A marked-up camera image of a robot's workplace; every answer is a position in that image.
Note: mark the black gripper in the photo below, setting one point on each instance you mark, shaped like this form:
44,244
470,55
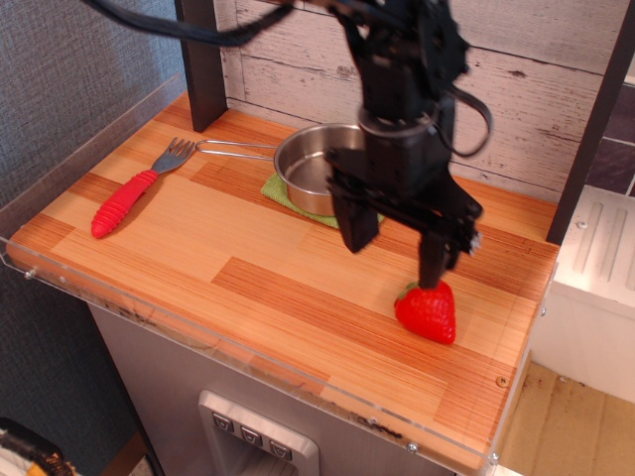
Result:
402,172

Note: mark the red toy strawberry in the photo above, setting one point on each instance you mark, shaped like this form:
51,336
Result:
429,313

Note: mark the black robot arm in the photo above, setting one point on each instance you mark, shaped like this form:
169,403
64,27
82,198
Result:
408,55

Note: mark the green cloth mat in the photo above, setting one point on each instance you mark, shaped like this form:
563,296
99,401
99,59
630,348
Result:
275,189

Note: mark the white plastic cabinet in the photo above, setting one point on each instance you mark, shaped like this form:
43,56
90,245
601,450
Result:
586,327

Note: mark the silver dispenser button panel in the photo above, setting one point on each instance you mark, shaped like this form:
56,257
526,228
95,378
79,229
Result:
243,442

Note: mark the grey toy fridge cabinet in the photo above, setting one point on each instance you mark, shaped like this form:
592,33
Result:
164,378

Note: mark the silver pot with handle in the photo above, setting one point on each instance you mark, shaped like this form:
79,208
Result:
300,162

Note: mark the clear acrylic guard rail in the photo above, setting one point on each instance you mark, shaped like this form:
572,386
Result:
209,261

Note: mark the dark left post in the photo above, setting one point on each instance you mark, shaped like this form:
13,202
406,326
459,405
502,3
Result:
203,66

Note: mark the dark post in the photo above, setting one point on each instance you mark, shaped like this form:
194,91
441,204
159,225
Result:
203,66
601,111

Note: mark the fork with red handle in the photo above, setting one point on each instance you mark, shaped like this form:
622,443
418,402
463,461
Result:
115,208

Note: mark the dark right post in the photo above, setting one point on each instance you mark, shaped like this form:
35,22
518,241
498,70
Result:
601,111

